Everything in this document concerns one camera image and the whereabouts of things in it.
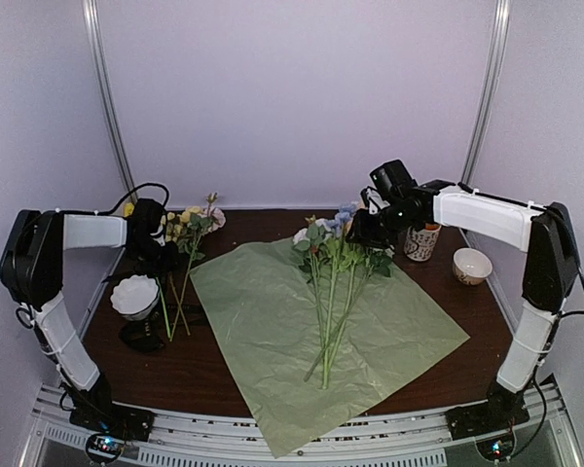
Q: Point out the front aluminium rail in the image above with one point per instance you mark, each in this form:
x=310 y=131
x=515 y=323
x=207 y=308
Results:
x=542 y=435

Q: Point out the patterned mug with yellow inside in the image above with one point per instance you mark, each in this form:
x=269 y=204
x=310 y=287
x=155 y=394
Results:
x=419 y=244

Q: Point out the white scalloped bowl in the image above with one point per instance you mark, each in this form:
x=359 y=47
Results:
x=135 y=297

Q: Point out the pale yellow fake flower stem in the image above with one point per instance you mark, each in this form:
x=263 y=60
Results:
x=184 y=230

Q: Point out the black ribbon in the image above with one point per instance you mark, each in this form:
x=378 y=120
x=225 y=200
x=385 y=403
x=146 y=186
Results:
x=144 y=335

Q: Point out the small white patterned bowl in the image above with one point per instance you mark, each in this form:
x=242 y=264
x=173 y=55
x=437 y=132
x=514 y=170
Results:
x=471 y=267

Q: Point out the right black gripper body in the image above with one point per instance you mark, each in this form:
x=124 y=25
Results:
x=383 y=231

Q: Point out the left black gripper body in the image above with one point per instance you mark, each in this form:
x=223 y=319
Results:
x=154 y=259

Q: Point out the aluminium frame post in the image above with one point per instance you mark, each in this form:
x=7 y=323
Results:
x=92 y=24
x=496 y=54

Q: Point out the right aluminium frame post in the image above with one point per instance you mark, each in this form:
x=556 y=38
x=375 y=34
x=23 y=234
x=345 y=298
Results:
x=496 y=54

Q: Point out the left aluminium frame post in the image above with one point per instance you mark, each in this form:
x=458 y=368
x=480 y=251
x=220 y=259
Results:
x=92 y=24

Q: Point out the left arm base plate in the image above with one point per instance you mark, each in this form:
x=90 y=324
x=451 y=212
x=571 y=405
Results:
x=125 y=423

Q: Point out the pink fake flower stem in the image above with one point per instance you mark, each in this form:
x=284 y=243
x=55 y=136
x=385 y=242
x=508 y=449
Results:
x=214 y=215

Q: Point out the bright yellow fake flower stem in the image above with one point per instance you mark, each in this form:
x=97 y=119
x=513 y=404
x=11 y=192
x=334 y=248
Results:
x=128 y=209

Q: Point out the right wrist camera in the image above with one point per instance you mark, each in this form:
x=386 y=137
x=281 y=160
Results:
x=372 y=201

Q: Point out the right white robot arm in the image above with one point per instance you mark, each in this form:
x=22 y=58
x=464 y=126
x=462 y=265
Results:
x=545 y=236

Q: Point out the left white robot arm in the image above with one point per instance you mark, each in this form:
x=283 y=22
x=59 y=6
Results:
x=31 y=269

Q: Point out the pink and green wrapping paper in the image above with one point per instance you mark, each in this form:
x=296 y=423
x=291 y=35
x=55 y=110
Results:
x=308 y=359

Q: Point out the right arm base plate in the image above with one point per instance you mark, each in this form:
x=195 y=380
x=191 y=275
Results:
x=486 y=420

